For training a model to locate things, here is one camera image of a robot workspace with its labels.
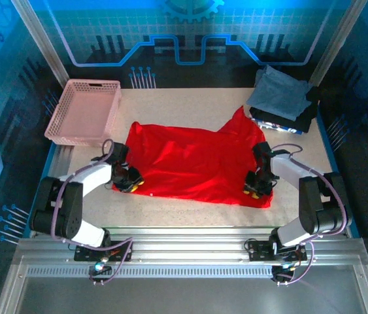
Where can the red t-shirt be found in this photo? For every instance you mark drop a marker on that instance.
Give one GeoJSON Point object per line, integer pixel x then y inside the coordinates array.
{"type": "Point", "coordinates": [187, 163]}

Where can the pink plastic basket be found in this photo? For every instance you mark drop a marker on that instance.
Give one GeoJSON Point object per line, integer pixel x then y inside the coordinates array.
{"type": "Point", "coordinates": [82, 111]}

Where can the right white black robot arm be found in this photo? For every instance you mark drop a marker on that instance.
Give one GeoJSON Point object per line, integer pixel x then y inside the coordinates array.
{"type": "Point", "coordinates": [317, 212]}

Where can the black folded t-shirt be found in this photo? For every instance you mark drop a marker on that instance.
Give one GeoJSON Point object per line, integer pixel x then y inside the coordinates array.
{"type": "Point", "coordinates": [304, 121]}

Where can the grey-blue folded t-shirt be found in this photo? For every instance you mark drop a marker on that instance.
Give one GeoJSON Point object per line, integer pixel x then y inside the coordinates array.
{"type": "Point", "coordinates": [278, 95]}

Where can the grey metal panel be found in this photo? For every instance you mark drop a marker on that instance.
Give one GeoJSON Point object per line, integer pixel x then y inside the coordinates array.
{"type": "Point", "coordinates": [187, 297]}

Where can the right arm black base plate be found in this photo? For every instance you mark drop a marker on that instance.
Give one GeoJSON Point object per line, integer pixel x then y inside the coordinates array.
{"type": "Point", "coordinates": [259, 252]}

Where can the aluminium frame rail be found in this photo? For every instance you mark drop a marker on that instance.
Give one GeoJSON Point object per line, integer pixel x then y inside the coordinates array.
{"type": "Point", "coordinates": [187, 248]}

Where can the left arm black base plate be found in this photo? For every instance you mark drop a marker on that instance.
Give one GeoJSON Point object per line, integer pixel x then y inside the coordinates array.
{"type": "Point", "coordinates": [85, 253]}

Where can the aluminium corner post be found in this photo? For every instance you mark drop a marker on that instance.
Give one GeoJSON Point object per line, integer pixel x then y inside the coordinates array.
{"type": "Point", "coordinates": [337, 42]}
{"type": "Point", "coordinates": [44, 49]}

